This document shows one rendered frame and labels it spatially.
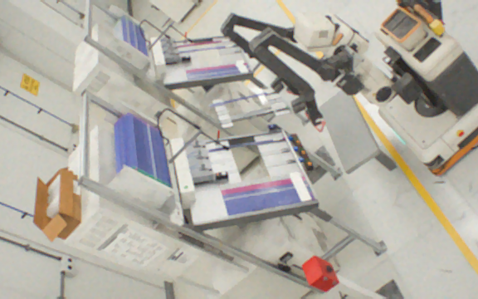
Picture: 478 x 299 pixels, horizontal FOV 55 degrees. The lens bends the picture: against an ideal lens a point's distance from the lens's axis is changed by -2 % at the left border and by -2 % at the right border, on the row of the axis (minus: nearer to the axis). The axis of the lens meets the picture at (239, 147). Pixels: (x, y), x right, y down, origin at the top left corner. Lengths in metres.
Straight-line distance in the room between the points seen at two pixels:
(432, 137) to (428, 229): 0.57
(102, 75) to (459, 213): 2.59
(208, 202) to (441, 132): 1.46
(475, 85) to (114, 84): 2.44
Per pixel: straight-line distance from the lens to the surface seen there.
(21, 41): 5.68
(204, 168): 2.81
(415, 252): 3.15
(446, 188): 3.22
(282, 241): 2.93
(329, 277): 2.51
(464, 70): 2.83
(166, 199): 2.56
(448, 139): 3.04
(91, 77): 3.64
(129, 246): 2.63
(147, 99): 3.76
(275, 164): 2.93
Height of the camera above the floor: 2.70
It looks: 35 degrees down
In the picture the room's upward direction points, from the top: 57 degrees counter-clockwise
